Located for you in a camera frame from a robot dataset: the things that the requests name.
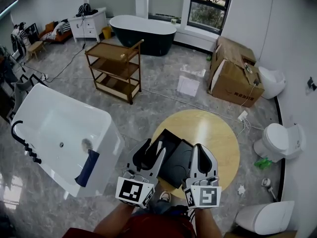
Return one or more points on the black oval bathtub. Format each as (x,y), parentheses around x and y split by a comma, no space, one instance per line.
(146,36)

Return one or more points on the person's blue trousers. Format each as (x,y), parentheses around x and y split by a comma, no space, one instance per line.
(161,207)

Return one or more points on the person's left forearm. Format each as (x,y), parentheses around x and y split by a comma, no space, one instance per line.
(114,219)

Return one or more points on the grey chair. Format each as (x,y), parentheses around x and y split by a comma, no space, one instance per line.
(21,93)

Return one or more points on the wooden shelf cart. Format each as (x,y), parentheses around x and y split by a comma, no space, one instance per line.
(114,68)

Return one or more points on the black backpack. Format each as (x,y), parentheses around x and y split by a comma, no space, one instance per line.
(85,10)

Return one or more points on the black bathtub faucet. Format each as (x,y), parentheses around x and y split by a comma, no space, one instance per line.
(27,147)

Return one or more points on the green plastic bottle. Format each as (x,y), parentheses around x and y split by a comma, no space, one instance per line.
(263,163)

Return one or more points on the black framed window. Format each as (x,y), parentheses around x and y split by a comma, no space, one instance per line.
(208,14)

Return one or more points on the black waist pack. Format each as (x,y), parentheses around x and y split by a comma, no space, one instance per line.
(180,211)

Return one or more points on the crumpled white paper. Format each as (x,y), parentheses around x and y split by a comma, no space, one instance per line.
(241,190)

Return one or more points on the person's red shirt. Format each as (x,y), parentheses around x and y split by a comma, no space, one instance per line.
(153,225)

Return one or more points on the white rectangular bathtub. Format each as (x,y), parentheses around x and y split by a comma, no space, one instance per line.
(62,123)

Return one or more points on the orange sofa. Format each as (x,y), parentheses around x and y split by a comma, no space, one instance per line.
(55,33)

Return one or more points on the black framed screen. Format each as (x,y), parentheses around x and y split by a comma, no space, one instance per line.
(32,31)

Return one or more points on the black wall fixture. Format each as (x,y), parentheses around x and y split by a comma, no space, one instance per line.
(311,83)

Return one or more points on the dark blue towel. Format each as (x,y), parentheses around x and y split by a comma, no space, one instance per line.
(88,167)

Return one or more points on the large cardboard box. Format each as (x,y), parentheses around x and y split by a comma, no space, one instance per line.
(232,78)

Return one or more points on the small wooden stool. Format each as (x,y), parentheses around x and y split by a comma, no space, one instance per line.
(36,47)

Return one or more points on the person's white shoe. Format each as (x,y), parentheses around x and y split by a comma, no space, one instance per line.
(165,196)

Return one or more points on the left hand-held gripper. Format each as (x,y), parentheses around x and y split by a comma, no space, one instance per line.
(131,190)

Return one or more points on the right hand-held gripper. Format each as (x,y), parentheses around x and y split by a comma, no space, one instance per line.
(205,197)

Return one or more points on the black tray box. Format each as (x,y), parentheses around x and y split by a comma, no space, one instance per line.
(177,162)

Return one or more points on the black charger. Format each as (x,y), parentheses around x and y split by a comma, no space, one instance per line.
(256,82)

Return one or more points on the person's right forearm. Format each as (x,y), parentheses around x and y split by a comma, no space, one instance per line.
(206,222)

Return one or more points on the yellow waste bin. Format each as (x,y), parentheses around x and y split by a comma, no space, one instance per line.
(107,32)

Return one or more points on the white toilet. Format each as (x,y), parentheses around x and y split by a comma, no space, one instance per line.
(271,83)
(265,217)
(277,140)

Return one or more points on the white power strip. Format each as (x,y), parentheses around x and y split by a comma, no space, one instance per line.
(242,116)
(44,77)

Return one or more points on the white drawer cabinet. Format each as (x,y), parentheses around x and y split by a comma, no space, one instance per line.
(86,27)

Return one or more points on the round wooden table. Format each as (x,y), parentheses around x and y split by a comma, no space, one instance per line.
(213,137)

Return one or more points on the white plumbing part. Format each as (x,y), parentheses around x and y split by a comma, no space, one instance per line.
(267,182)

